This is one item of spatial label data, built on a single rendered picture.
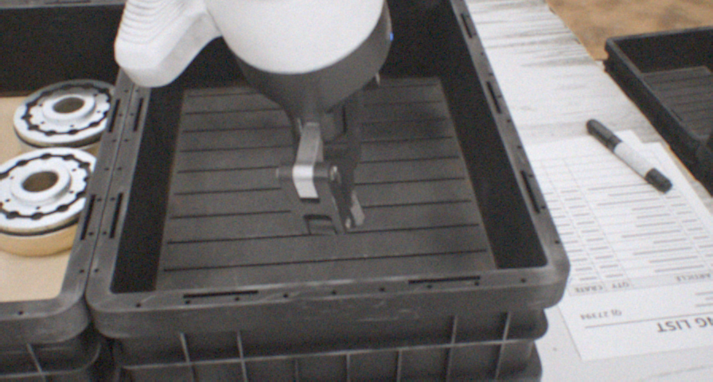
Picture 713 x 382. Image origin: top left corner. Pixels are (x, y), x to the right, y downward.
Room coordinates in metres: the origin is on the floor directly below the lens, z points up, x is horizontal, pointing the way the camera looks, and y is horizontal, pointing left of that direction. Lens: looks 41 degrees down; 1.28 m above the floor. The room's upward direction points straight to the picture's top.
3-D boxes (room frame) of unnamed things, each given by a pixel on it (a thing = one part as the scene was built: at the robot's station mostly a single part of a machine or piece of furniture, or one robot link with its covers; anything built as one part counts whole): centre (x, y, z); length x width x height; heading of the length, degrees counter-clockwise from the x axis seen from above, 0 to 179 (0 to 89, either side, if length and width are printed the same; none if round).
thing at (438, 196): (0.50, 0.03, 0.87); 0.40 x 0.30 x 0.11; 5
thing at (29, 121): (0.59, 0.27, 0.86); 0.10 x 0.10 x 0.01
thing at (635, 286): (0.60, -0.29, 0.70); 0.33 x 0.23 x 0.01; 12
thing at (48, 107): (0.59, 0.27, 0.86); 0.05 x 0.05 x 0.01
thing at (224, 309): (0.50, 0.03, 0.92); 0.40 x 0.30 x 0.02; 5
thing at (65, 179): (0.48, 0.26, 0.86); 0.05 x 0.05 x 0.01
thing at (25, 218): (0.48, 0.26, 0.86); 0.10 x 0.10 x 0.01
